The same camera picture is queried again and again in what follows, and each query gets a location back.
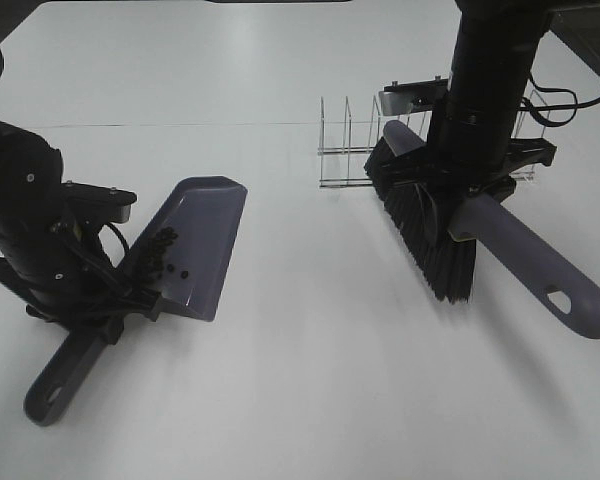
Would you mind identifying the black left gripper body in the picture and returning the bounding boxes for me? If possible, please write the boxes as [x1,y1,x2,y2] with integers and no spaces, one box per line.
[24,269,160,344]

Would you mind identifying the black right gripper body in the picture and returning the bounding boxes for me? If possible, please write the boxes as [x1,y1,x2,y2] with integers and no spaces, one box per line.
[377,137,557,200]

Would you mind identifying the purple brush black bristles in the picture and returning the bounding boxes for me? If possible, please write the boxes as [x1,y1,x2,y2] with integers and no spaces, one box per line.
[364,120,600,339]

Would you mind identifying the pile of coffee beans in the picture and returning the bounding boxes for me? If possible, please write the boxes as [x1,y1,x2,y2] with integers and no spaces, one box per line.
[134,227,179,284]

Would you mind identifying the purple plastic dustpan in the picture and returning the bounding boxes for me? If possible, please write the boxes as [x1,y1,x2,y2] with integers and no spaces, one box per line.
[23,176,247,426]

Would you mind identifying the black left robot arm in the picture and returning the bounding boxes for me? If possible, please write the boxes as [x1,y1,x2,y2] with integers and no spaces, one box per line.
[0,121,161,344]

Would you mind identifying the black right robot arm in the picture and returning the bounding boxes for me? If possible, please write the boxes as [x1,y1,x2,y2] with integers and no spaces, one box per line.
[365,1,551,196]

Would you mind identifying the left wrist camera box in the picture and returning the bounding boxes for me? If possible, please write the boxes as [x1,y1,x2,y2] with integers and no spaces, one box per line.
[62,181,137,224]

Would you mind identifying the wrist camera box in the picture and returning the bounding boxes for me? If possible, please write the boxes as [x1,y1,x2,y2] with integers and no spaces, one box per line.
[378,77,448,116]
[62,181,137,224]

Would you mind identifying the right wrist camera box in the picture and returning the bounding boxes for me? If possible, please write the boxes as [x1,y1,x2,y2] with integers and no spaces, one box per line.
[378,77,448,116]

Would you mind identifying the chrome wire rack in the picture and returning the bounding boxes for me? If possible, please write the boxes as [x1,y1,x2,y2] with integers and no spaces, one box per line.
[317,94,547,189]

